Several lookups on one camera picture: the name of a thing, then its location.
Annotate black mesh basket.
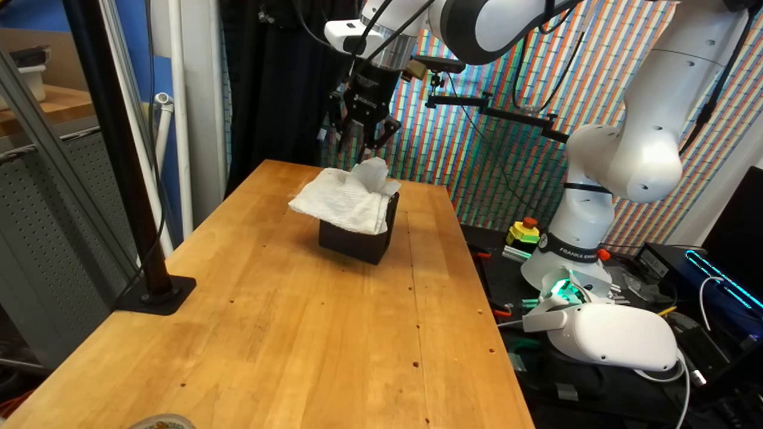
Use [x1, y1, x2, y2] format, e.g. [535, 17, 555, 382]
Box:
[318, 189, 402, 267]

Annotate black pole stand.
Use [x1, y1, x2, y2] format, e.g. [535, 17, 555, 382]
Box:
[63, 0, 199, 317]

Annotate grey perforated metal cabinet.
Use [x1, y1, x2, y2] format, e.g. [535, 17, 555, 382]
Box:
[0, 126, 140, 368]

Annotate wrist-mounted camera box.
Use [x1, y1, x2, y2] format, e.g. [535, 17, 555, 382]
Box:
[322, 20, 376, 59]

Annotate black bag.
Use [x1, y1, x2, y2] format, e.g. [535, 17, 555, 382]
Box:
[528, 349, 718, 429]

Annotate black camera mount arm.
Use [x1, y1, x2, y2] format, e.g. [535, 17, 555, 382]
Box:
[425, 91, 572, 146]

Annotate wooden shelf board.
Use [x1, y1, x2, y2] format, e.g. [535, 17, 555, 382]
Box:
[0, 82, 97, 139]

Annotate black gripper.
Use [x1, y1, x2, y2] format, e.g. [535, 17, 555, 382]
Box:
[331, 59, 402, 164]

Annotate tape roll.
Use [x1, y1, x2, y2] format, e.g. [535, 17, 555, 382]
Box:
[127, 412, 199, 429]

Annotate white plastic bin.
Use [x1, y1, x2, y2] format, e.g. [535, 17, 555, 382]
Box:
[10, 46, 54, 103]

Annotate black flat screen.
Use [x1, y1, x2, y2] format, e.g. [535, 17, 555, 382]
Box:
[700, 164, 763, 276]

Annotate multicolour striped backdrop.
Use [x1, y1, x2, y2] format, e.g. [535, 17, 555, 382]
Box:
[318, 0, 763, 258]

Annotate aluminium frame beam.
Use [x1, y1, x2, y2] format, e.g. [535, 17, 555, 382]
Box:
[0, 50, 140, 282]

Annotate white tube pole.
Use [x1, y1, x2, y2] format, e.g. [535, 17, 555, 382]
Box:
[150, 91, 177, 258]

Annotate white headset cable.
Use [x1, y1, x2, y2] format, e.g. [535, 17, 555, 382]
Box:
[631, 353, 697, 429]

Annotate black case blue trim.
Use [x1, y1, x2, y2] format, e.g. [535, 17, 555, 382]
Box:
[681, 245, 763, 344]

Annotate white VR headset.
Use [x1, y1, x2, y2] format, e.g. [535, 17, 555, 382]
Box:
[519, 301, 687, 374]

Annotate yellow emergency stop button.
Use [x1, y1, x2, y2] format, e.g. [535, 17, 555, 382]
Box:
[505, 214, 543, 256]

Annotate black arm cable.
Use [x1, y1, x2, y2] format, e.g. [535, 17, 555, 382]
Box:
[294, 0, 449, 70]

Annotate white terry towel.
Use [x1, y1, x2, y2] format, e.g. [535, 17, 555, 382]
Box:
[286, 156, 402, 239]

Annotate green white gadget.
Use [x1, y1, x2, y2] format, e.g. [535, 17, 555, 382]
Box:
[536, 265, 593, 311]

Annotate black curtain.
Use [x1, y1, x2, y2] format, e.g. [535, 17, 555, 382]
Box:
[220, 0, 359, 197]

